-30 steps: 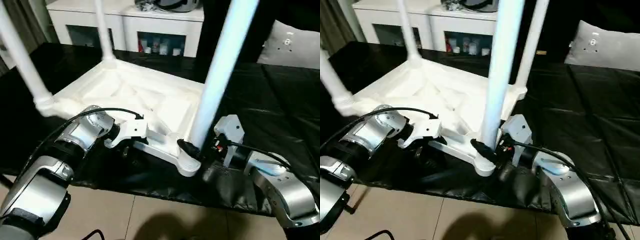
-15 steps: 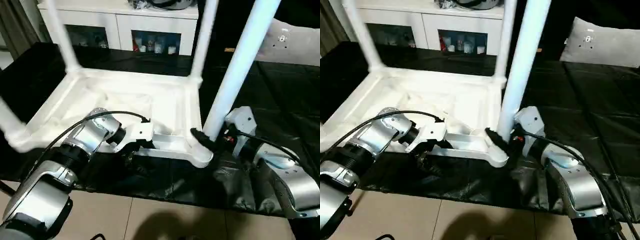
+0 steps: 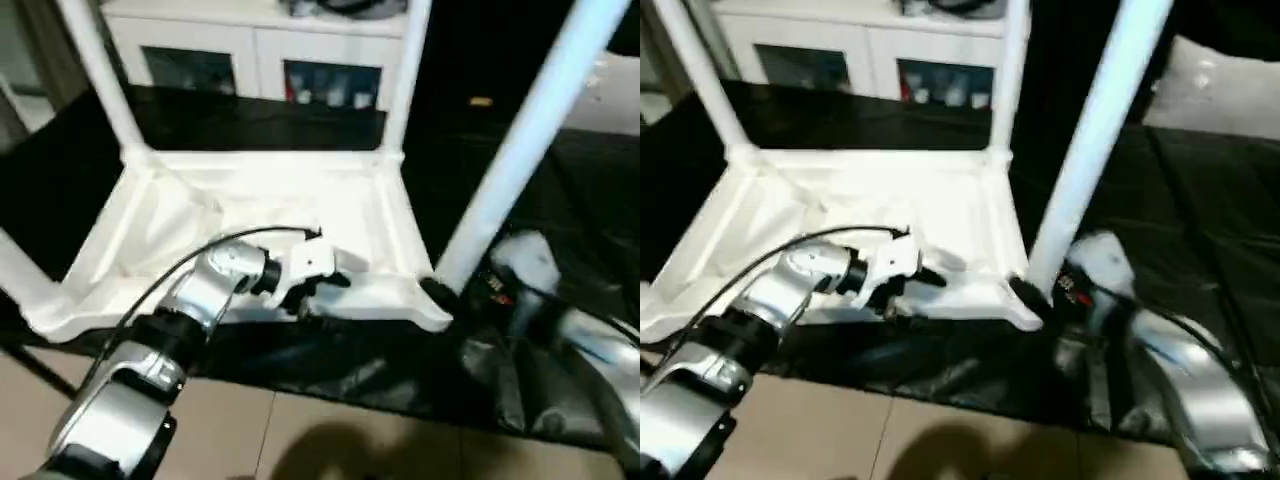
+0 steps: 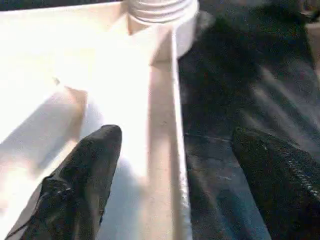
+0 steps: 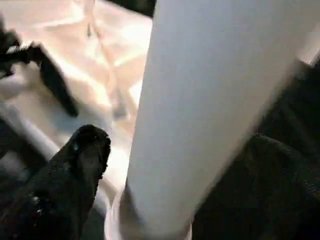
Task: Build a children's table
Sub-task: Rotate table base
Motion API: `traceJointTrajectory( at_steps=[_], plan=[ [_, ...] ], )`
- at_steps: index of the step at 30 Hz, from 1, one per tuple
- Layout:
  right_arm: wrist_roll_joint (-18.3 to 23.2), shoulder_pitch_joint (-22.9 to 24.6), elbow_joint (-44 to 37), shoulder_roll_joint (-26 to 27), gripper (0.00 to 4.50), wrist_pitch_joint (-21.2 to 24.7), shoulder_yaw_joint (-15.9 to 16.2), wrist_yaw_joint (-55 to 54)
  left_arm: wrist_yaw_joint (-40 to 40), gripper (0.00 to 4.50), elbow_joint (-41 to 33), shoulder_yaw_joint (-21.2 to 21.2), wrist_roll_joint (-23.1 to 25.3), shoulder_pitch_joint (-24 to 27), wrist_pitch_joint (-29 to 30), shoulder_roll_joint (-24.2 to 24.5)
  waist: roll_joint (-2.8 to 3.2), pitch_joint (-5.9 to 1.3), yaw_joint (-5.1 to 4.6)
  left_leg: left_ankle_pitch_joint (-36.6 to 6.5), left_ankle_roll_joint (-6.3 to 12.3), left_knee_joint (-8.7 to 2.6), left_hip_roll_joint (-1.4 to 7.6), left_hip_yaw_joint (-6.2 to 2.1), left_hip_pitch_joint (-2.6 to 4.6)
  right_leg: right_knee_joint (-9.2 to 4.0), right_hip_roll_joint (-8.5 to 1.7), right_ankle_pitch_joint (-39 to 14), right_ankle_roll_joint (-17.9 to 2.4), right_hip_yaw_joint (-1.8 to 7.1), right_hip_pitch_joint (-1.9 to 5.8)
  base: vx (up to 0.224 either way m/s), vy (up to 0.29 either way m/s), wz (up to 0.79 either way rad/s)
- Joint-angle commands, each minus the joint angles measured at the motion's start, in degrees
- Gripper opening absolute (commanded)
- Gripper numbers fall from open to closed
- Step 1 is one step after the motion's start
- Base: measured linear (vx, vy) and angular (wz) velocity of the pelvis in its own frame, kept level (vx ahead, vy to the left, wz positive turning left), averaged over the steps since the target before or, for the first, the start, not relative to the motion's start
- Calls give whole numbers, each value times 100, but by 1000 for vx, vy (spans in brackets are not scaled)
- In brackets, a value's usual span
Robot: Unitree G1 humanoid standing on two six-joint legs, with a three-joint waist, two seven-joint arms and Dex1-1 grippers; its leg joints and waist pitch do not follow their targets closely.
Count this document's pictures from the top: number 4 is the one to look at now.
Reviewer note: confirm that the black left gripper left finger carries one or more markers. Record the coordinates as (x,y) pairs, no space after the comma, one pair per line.
(70,195)

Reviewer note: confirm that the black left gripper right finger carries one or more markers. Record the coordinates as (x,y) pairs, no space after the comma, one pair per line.
(285,190)

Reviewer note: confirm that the white plastic table top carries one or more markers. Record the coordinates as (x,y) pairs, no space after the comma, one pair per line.
(75,75)

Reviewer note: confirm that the white plastic table leg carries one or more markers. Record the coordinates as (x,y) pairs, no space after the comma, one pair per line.
(160,7)

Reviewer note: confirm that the black table mat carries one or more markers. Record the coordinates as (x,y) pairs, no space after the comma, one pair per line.
(240,90)

